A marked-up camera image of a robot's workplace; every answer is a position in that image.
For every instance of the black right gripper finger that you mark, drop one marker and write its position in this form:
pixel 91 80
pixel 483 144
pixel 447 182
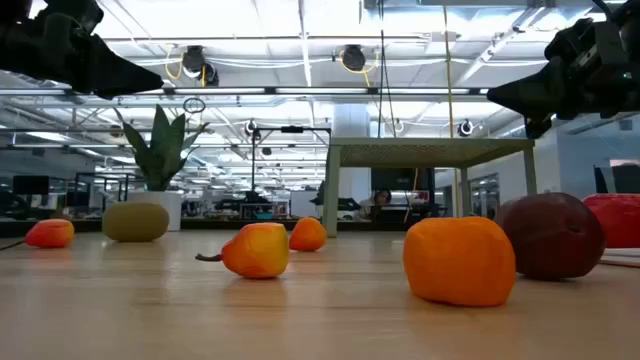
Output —
pixel 545 90
pixel 537 128

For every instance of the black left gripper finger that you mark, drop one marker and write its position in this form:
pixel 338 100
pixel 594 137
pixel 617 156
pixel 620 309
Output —
pixel 107 65
pixel 106 92

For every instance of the dark red pomegranate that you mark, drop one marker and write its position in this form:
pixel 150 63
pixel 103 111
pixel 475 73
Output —
pixel 555 235

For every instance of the red orange mango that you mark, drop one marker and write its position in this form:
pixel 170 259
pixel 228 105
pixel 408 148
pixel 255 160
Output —
pixel 620 220

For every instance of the small orange-yellow peach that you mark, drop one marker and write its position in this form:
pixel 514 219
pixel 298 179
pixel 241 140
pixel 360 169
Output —
pixel 307 235
pixel 50 233

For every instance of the yellow-red pear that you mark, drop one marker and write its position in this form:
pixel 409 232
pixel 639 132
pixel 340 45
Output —
pixel 257 250

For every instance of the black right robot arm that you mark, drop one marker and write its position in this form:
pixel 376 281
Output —
pixel 632 15

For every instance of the orange fruit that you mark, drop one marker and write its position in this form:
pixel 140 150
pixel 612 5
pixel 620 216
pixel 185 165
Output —
pixel 459 262

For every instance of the snake plant in white pot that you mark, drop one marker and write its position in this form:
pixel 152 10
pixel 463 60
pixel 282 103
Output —
pixel 162 150

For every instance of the dark screen panel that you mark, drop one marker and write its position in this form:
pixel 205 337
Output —
pixel 627 180

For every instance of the green perforated metal shelf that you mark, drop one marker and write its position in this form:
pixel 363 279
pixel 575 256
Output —
pixel 430 150

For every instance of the black monitor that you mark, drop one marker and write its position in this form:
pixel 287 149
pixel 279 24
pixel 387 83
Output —
pixel 400 178
pixel 30 185

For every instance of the person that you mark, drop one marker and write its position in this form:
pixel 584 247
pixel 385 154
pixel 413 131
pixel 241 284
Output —
pixel 382 196

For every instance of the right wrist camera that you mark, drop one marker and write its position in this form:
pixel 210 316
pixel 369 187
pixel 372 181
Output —
pixel 570 42

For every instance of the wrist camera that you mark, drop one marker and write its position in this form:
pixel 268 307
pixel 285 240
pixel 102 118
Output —
pixel 75 14
pixel 570 42

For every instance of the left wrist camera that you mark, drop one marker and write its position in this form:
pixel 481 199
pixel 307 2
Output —
pixel 75 14

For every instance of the black aluminium table frame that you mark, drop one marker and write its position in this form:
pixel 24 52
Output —
pixel 225 225

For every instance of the black metal frame rig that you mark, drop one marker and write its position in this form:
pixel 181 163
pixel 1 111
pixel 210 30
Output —
pixel 292 129

